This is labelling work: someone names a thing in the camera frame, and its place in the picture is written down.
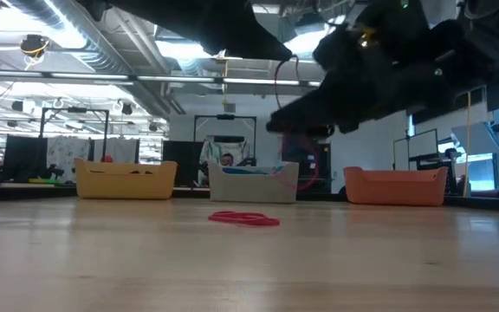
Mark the black gantry frame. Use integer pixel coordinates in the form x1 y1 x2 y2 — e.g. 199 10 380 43
193 114 258 168

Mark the white plastic basket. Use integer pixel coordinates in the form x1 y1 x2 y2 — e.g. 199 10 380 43
209 160 301 204

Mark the black monitor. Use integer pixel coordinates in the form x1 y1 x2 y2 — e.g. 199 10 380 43
162 140 205 188

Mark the black metal stand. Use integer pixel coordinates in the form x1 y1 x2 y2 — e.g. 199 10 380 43
39 107 110 164

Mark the crumpled white cloth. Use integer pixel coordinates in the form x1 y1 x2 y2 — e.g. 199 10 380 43
199 137 251 169

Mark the orange plastic basket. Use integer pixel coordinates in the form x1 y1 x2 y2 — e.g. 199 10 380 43
343 166 449 207

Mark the patterned white cloth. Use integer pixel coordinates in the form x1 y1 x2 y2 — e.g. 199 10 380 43
46 136 91 177

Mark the red rubber band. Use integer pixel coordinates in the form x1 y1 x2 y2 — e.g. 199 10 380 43
207 210 282 229
274 55 321 192

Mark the black cabinet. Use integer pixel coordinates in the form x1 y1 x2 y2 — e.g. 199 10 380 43
281 133 332 195

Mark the black flat panel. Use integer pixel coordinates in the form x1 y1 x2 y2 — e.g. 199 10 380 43
2 134 49 183

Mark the yellow plastic basket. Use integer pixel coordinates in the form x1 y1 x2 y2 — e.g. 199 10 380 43
74 158 178 201

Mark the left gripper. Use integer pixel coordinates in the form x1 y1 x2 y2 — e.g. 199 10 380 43
110 0 295 62

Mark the black aluminium table frame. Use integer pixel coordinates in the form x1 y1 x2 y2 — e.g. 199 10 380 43
0 182 499 213

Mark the white display board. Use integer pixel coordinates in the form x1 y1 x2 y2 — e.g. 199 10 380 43
393 128 439 171

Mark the linear ceiling light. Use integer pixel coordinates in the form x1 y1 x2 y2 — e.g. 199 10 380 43
0 68 322 89

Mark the black ceiling cable reel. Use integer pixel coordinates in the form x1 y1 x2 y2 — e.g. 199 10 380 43
19 34 50 60

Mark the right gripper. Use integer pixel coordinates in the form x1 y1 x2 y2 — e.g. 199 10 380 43
265 16 450 137

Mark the white angled panel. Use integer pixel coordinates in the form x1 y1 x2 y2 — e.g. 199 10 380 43
450 121 499 156

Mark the plain white cloth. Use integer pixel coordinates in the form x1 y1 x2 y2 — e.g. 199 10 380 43
92 137 139 165

